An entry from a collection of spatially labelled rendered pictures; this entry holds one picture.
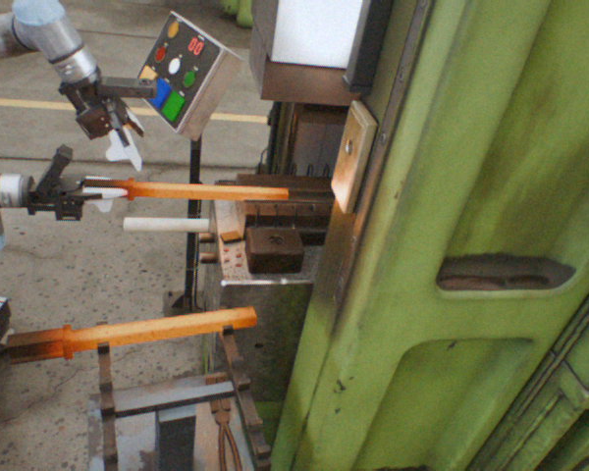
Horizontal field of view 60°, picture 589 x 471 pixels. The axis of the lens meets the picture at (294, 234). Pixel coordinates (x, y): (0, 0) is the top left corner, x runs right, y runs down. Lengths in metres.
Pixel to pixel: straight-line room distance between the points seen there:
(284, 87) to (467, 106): 0.45
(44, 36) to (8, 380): 1.41
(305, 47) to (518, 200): 0.45
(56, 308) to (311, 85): 1.64
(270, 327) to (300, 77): 0.57
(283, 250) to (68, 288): 1.49
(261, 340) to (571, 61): 0.86
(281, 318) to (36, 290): 1.46
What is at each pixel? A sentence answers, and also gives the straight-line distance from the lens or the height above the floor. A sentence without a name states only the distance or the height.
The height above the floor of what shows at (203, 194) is 1.00.
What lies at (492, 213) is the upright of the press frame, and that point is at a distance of 0.90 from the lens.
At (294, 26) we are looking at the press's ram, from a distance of 0.95.
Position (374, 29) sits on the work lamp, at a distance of 0.83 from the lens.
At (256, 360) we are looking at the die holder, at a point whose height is 0.65.
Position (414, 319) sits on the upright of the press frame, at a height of 1.07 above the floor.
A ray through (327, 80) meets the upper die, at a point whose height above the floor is 1.32.
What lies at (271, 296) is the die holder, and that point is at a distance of 1.16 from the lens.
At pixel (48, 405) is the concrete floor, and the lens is 2.07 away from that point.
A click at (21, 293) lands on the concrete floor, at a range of 2.47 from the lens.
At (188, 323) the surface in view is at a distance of 0.94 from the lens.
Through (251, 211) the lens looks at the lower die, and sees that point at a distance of 1.19.
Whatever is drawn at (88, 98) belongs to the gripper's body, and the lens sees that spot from 1.12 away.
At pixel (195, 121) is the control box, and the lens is 1.57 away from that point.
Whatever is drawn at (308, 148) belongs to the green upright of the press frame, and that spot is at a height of 1.03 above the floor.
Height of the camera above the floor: 1.68
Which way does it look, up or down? 37 degrees down
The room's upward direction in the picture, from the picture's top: 11 degrees clockwise
